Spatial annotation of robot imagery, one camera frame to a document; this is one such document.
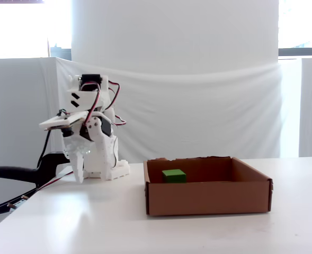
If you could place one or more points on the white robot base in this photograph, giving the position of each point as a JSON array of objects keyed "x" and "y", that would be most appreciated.
[{"x": 121, "y": 170}]

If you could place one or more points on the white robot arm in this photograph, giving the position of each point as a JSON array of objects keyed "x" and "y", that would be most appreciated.
[{"x": 87, "y": 99}]

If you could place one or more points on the white cloth backdrop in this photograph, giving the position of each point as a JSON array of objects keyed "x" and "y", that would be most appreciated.
[{"x": 198, "y": 111}]

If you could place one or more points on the white round column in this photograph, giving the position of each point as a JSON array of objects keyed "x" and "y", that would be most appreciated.
[{"x": 171, "y": 29}]

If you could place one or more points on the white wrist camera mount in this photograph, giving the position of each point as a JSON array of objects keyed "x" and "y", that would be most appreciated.
[{"x": 60, "y": 121}]

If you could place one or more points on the brown cardboard box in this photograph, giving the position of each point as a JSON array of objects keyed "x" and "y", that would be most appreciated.
[{"x": 206, "y": 195}]

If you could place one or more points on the green cube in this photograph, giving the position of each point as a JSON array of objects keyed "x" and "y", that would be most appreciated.
[{"x": 174, "y": 176}]

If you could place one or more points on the black clamp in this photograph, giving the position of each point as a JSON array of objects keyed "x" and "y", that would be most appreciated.
[{"x": 12, "y": 173}]

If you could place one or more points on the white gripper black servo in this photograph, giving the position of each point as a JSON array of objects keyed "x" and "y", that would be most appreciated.
[{"x": 95, "y": 137}]

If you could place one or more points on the bright window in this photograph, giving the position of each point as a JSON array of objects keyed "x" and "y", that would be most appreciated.
[
  {"x": 26, "y": 29},
  {"x": 301, "y": 23}
]

